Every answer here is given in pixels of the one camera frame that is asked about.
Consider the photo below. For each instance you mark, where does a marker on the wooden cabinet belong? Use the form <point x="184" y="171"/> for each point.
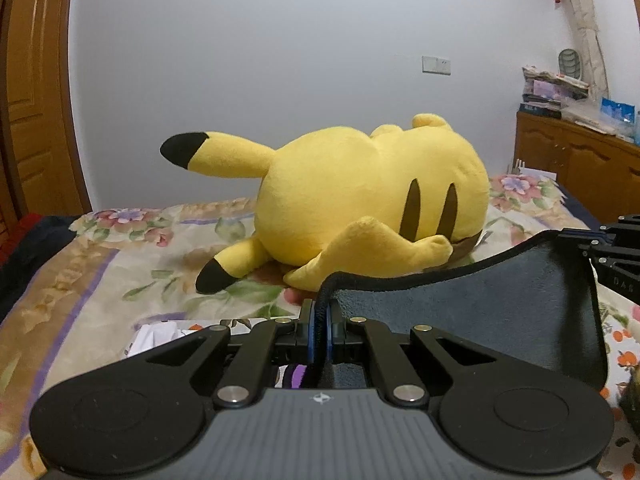
<point x="575" y="170"/>

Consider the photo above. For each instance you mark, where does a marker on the dark grey towel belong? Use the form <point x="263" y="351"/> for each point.
<point x="480" y="310"/>

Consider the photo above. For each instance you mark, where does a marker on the blue picture box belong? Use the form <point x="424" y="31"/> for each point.
<point x="617" y="116"/>

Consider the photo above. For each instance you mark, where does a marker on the dark cloth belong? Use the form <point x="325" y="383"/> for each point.
<point x="30" y="260"/>

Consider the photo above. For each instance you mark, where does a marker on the crumpled white paper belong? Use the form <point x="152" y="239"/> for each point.
<point x="160" y="337"/>

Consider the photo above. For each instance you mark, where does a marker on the floral printed blanket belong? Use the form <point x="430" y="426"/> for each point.
<point x="100" y="280"/>

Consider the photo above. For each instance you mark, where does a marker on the wooden door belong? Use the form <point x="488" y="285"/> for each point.
<point x="32" y="90"/>

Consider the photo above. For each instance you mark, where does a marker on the white wrapped pipe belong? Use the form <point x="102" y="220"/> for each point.
<point x="585" y="25"/>

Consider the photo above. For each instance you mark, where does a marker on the white wall switch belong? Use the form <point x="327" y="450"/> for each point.
<point x="436" y="65"/>

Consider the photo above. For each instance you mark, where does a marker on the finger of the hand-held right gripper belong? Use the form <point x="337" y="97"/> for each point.
<point x="612" y="255"/>
<point x="595" y="234"/>

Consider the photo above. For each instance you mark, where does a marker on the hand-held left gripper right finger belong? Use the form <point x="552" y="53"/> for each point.
<point x="328" y="331"/>

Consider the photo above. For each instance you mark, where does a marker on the yellow plush toy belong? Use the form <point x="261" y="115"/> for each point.
<point x="350" y="200"/>

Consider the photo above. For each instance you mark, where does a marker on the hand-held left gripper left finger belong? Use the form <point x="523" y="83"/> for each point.
<point x="308" y="331"/>

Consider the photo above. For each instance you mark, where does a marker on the stack of books and papers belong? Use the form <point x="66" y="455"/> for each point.
<point x="550" y="92"/>

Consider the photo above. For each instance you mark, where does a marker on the orange fruit print sheet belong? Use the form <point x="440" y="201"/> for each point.
<point x="622" y="345"/>

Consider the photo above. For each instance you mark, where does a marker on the small grey fan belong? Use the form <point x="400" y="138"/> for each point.
<point x="569" y="62"/>

